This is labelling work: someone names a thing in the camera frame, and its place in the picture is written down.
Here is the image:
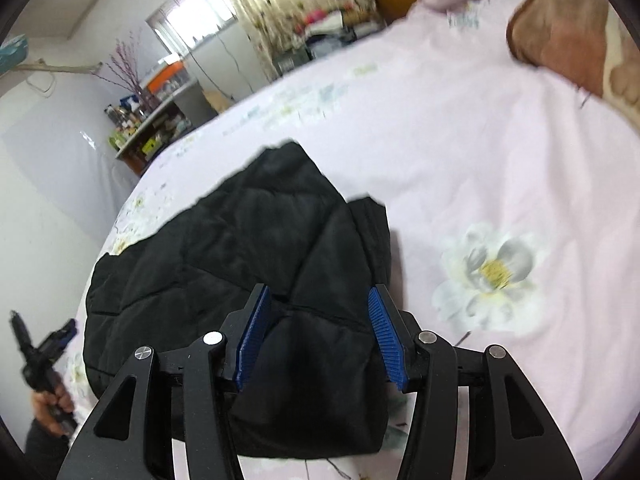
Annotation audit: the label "black puffer jacket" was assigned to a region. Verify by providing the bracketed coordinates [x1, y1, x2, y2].
[84, 142, 392, 460]

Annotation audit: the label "pile of clothes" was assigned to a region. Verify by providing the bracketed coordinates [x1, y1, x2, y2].
[273, 9, 386, 77]

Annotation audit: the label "person left hand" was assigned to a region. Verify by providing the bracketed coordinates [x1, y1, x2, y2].
[32, 382, 75, 437]

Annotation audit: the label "cluttered wooden shelf unit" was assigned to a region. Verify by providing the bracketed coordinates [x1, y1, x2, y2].
[115, 81, 218, 177]

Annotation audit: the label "orange lid storage box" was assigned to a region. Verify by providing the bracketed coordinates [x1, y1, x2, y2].
[141, 60, 191, 100]

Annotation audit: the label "purple dried flower branches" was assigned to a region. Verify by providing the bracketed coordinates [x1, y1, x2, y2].
[94, 30, 155, 113]

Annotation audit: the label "bunny print plush blanket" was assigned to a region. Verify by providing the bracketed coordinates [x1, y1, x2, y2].
[506, 0, 639, 126]

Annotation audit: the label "teal patterned wall air conditioner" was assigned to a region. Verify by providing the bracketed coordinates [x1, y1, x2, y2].
[0, 35, 28, 75]

